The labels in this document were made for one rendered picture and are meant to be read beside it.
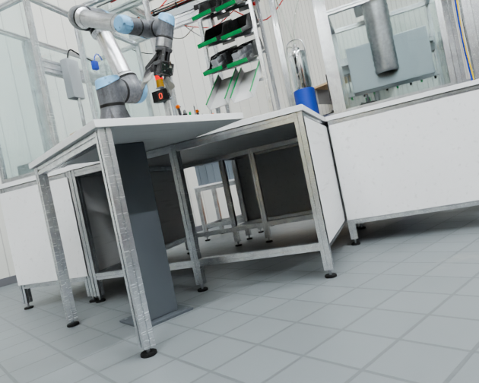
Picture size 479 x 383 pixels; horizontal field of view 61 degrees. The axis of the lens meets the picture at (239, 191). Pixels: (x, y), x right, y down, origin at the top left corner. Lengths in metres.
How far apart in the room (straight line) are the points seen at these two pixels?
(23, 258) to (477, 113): 2.97
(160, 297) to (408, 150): 1.69
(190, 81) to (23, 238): 3.97
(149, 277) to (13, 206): 1.40
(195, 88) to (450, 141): 4.37
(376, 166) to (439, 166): 0.36
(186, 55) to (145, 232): 4.78
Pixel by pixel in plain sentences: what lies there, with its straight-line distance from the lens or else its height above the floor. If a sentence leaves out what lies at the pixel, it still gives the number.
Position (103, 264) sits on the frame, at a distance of 2.82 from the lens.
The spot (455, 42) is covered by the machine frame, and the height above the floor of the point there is 1.22.
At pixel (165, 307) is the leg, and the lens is 2.00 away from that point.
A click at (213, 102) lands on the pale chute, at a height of 1.03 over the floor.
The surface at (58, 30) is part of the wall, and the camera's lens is 5.69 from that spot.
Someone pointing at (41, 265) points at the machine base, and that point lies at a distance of 2.99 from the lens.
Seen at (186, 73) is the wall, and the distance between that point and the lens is 6.34.
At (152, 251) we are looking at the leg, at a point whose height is 0.31.
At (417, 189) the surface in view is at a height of 0.29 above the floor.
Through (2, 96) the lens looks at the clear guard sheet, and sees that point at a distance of 3.18.
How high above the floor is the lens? 0.54
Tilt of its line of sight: 1 degrees down
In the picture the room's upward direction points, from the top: 12 degrees counter-clockwise
